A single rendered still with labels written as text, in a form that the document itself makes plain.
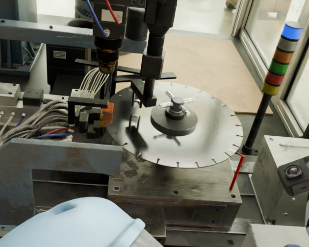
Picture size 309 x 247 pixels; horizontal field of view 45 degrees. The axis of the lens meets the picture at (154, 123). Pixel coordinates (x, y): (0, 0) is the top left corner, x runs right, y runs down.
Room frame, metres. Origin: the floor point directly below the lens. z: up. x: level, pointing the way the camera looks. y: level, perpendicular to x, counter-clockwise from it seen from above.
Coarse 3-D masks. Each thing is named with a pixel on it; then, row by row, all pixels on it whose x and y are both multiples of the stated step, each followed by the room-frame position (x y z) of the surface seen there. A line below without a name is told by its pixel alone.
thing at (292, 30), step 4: (284, 24) 0.91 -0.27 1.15; (288, 24) 0.90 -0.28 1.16; (292, 24) 0.90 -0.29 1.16; (296, 24) 0.91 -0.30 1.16; (300, 24) 0.91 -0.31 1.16; (284, 28) 0.90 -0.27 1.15; (288, 28) 0.89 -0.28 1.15; (292, 28) 0.88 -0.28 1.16; (296, 28) 0.88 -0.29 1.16; (300, 28) 0.88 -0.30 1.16; (284, 32) 0.89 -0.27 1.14; (288, 32) 0.88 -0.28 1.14; (292, 32) 0.88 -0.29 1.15; (296, 32) 0.88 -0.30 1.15; (300, 32) 0.89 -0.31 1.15; (284, 36) 0.89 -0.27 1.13; (288, 36) 0.88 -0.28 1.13; (292, 36) 0.88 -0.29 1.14; (296, 36) 0.88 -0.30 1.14
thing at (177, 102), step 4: (168, 92) 0.76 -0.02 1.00; (168, 96) 0.75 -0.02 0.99; (172, 96) 0.74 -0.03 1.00; (172, 100) 0.72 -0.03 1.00; (176, 100) 0.72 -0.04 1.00; (180, 100) 0.72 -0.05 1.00; (184, 100) 0.73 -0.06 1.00; (188, 100) 0.74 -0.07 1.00; (192, 100) 0.74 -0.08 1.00; (160, 104) 0.70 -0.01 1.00; (164, 104) 0.70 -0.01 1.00; (168, 104) 0.71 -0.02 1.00; (172, 104) 0.71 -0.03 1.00; (176, 104) 0.71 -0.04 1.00; (180, 104) 0.71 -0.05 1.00; (172, 108) 0.71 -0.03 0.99; (176, 108) 0.71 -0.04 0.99; (180, 108) 0.70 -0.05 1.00; (184, 108) 0.70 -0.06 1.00; (176, 112) 0.71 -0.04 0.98; (184, 112) 0.69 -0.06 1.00; (188, 112) 0.69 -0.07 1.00
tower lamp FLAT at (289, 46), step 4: (280, 36) 0.91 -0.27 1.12; (280, 40) 0.90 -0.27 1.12; (284, 40) 0.89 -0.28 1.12; (288, 40) 0.88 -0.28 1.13; (292, 40) 0.88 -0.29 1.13; (296, 40) 0.89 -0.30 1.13; (280, 44) 0.89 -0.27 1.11; (284, 44) 0.88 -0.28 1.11; (288, 44) 0.88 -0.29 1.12; (292, 44) 0.88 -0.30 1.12; (296, 44) 0.89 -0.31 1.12; (280, 48) 0.89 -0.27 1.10; (284, 48) 0.88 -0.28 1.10; (288, 48) 0.88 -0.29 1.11; (292, 48) 0.88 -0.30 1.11
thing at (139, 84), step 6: (132, 84) 0.73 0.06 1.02; (138, 84) 0.72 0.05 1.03; (144, 84) 0.69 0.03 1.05; (150, 84) 0.68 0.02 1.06; (132, 90) 0.72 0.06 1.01; (138, 90) 0.70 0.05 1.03; (144, 90) 0.68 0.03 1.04; (150, 90) 0.68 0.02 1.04; (132, 96) 0.72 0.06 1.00; (138, 96) 0.70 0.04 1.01; (144, 96) 0.68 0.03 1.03; (150, 96) 0.68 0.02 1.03; (132, 102) 0.72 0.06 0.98; (144, 102) 0.67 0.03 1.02; (150, 102) 0.67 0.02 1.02
